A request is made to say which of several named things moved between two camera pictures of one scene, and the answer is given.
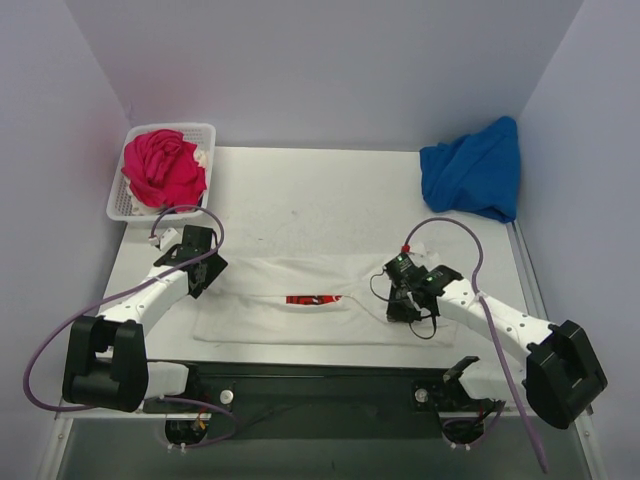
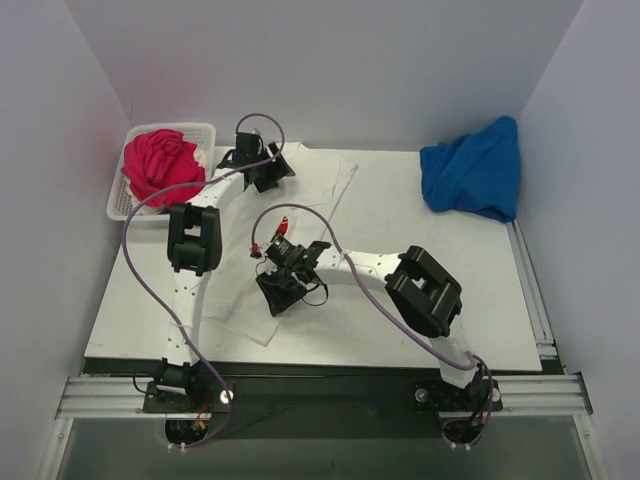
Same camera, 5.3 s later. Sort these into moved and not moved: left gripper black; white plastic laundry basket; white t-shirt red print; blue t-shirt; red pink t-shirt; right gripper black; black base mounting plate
Moved: right gripper black; left gripper black; white t-shirt red print
Not moved: red pink t-shirt; blue t-shirt; black base mounting plate; white plastic laundry basket
